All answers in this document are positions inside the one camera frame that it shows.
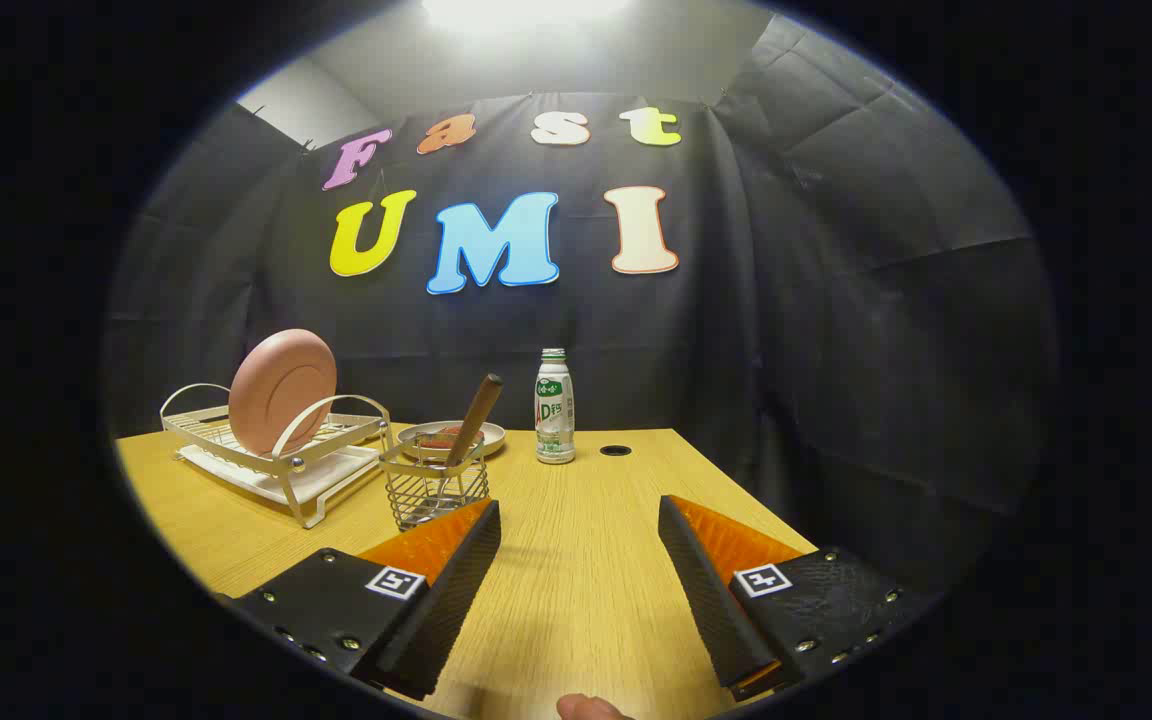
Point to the beige plate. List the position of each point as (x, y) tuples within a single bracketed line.
[(491, 436)]

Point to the pink plate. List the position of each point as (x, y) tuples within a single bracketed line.
[(283, 390)]

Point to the white milk drink bottle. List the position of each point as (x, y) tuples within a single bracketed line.
[(555, 410)]

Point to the black backdrop cloth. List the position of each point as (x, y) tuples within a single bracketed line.
[(786, 350)]

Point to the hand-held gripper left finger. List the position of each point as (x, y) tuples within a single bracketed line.
[(456, 590)]

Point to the red meat piece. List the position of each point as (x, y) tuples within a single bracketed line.
[(441, 437)]

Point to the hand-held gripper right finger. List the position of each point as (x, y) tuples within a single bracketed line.
[(701, 590)]

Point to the ceiling light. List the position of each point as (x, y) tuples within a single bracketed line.
[(526, 12)]

